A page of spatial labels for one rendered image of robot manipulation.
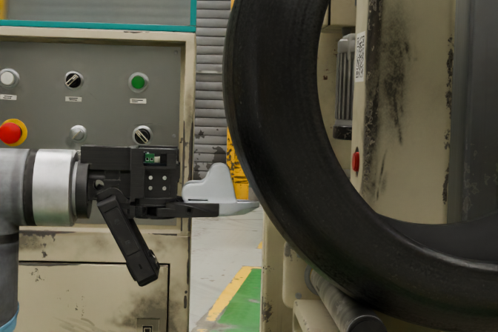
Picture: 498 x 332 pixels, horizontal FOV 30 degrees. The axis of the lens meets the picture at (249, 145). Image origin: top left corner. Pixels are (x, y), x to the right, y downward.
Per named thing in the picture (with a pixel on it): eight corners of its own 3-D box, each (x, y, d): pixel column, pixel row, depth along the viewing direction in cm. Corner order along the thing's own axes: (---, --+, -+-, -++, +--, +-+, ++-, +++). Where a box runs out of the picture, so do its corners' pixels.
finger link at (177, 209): (219, 204, 106) (141, 203, 105) (218, 218, 106) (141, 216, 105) (218, 200, 110) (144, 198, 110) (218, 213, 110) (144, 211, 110)
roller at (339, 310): (308, 290, 135) (310, 259, 134) (339, 290, 135) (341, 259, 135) (346, 358, 100) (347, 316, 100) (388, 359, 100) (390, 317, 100)
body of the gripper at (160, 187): (182, 150, 106) (75, 147, 105) (180, 224, 106) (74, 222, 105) (183, 146, 113) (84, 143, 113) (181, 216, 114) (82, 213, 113)
